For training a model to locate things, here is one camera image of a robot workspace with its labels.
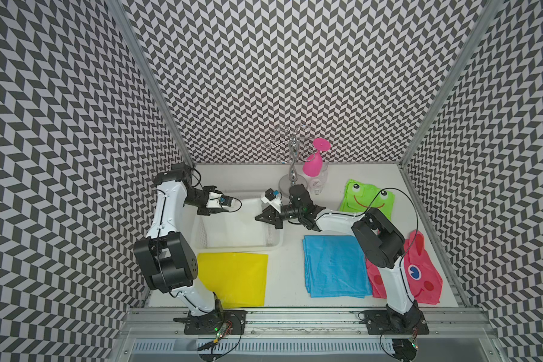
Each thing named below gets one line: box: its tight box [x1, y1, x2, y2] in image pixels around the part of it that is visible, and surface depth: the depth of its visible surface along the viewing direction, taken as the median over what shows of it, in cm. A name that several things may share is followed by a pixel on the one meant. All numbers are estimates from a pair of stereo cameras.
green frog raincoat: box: [339, 178, 396, 221], surface depth 105 cm
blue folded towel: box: [302, 234, 373, 298], surface depth 84 cm
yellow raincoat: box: [197, 252, 270, 309], surface depth 83 cm
